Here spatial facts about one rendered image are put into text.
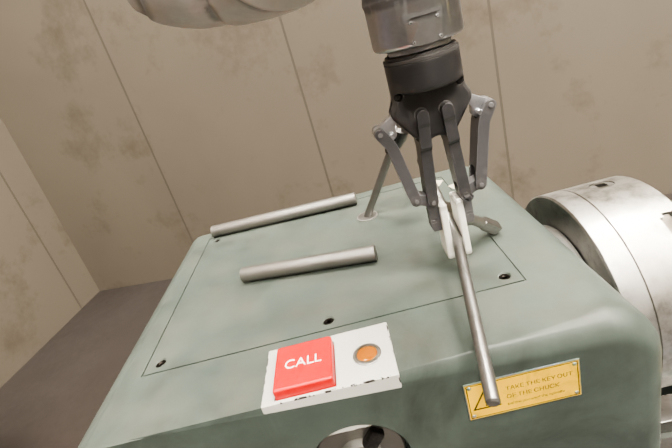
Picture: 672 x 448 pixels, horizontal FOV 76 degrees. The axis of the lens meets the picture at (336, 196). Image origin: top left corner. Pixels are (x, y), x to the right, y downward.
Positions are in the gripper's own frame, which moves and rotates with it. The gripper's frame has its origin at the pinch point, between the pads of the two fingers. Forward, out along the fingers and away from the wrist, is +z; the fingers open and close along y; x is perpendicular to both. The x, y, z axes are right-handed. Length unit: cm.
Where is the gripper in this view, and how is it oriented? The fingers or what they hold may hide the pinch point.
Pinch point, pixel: (452, 224)
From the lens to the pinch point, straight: 51.9
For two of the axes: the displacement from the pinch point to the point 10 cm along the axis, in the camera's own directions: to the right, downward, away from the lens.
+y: 9.6, -2.6, -0.6
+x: -0.4, -3.7, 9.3
